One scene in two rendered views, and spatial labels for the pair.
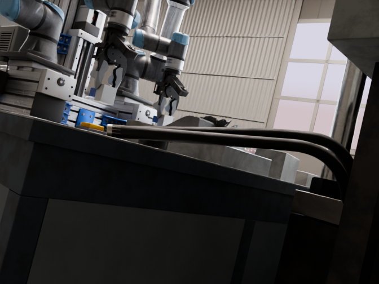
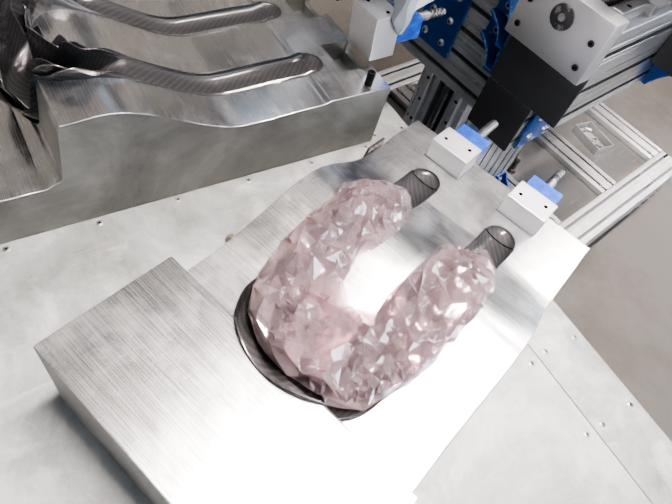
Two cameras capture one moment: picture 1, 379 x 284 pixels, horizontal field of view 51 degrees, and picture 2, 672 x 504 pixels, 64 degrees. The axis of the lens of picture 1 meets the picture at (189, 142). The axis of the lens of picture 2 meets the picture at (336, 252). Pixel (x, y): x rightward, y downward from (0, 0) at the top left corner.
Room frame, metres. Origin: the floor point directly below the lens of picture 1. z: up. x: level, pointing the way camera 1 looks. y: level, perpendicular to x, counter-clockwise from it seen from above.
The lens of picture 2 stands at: (1.67, -0.49, 1.28)
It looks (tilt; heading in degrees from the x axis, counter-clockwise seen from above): 53 degrees down; 87
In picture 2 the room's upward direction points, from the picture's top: 21 degrees clockwise
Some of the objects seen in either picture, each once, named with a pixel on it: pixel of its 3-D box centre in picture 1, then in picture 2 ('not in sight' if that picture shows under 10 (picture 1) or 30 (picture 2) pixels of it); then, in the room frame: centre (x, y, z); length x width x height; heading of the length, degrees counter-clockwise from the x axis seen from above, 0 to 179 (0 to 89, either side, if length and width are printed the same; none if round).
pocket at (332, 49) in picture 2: not in sight; (343, 67); (1.62, 0.10, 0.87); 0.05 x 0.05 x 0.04; 45
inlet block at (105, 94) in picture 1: (96, 93); not in sight; (1.26, 0.33, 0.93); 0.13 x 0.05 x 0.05; 48
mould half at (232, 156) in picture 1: (194, 140); (149, 69); (1.42, -0.02, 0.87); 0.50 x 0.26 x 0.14; 45
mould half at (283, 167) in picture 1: (234, 156); (374, 299); (1.73, -0.21, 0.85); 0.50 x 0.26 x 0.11; 62
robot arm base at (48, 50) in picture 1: (40, 49); not in sight; (1.59, 0.68, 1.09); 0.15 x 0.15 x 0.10
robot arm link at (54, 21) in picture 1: (46, 21); not in sight; (1.58, 0.68, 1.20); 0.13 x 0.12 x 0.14; 152
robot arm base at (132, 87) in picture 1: (126, 84); not in sight; (1.98, 0.38, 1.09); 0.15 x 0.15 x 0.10
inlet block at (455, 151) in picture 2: not in sight; (469, 144); (1.80, 0.06, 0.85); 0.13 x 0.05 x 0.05; 62
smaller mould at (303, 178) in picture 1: (295, 177); not in sight; (2.00, -0.57, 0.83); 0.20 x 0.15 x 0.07; 45
